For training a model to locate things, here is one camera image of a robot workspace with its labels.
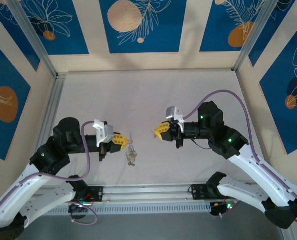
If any metal keyring holder with rings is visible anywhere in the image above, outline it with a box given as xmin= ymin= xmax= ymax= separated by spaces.
xmin=125 ymin=131 xmax=139 ymax=167

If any left base electronics board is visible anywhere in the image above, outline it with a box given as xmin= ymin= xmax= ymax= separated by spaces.
xmin=67 ymin=198 xmax=96 ymax=221

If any base electronics board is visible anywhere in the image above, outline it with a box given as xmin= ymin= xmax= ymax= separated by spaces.
xmin=67 ymin=198 xmax=96 ymax=221
xmin=209 ymin=198 xmax=239 ymax=219

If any right base electronics board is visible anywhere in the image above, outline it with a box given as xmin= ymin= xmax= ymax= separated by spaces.
xmin=209 ymin=198 xmax=239 ymax=219

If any aluminium side rail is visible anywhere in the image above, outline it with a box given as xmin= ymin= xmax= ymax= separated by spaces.
xmin=35 ymin=74 xmax=66 ymax=157

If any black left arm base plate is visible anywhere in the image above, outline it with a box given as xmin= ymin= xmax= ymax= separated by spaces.
xmin=72 ymin=186 xmax=105 ymax=203

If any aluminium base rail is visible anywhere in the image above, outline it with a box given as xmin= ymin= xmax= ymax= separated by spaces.
xmin=87 ymin=184 xmax=196 ymax=204

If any aluminium back rail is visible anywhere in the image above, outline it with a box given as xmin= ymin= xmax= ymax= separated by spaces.
xmin=55 ymin=69 xmax=237 ymax=76

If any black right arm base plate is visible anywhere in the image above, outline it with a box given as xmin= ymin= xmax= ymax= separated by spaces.
xmin=190 ymin=183 xmax=238 ymax=201

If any grey slotted cable duct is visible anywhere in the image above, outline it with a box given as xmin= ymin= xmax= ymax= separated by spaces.
xmin=47 ymin=201 xmax=212 ymax=216

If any aluminium frame post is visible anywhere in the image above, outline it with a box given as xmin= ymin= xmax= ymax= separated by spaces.
xmin=234 ymin=0 xmax=283 ymax=73
xmin=7 ymin=0 xmax=59 ymax=78

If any aluminium corner rail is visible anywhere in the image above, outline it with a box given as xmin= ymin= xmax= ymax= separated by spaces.
xmin=281 ymin=226 xmax=297 ymax=240

